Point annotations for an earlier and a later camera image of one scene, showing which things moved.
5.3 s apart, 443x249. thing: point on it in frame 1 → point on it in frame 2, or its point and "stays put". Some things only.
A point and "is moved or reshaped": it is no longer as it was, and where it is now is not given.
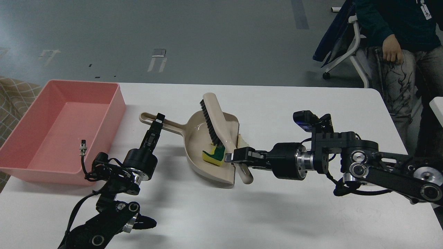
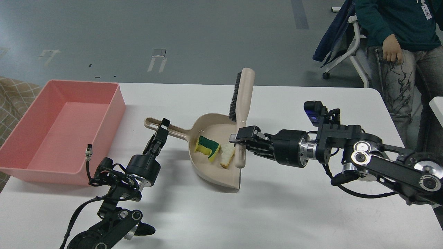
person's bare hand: [391, 49] stays put
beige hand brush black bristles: [221, 132] → [241, 93]
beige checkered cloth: [16, 95] stays put
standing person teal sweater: [404, 40] stays put
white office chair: [326, 75] stays put
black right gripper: [290, 160] → [294, 147]
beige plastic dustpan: [197, 138] is moved or reshaped
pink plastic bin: [43, 144] stays put
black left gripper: [141, 163] → [144, 169]
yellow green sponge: [216, 156] → [208, 146]
